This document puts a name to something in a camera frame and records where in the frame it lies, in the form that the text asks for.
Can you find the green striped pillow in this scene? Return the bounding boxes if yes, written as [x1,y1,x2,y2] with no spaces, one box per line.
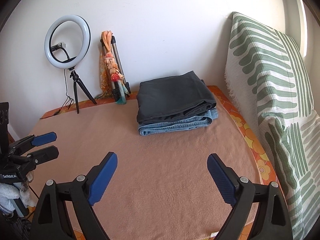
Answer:
[259,111,319,239]

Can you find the orange floral scarf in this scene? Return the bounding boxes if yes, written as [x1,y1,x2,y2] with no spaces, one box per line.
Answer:
[94,30,131,105]

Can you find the green striped white cushion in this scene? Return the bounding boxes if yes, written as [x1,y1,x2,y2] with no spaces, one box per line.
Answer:
[224,11,315,198]

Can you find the black ring light tripod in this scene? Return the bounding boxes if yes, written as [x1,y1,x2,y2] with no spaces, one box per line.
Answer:
[69,67,98,114]

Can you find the peach blanket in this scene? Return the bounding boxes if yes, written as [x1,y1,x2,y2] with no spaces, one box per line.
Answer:
[26,97,263,240]

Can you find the black pants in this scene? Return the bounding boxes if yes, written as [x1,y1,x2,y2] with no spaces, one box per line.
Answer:
[137,71,216,125]

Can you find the folded blue jeans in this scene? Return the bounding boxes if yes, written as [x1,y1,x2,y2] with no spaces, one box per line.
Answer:
[138,107,219,136]

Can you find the white ring light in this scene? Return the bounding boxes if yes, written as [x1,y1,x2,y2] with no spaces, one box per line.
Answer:
[44,15,91,69]

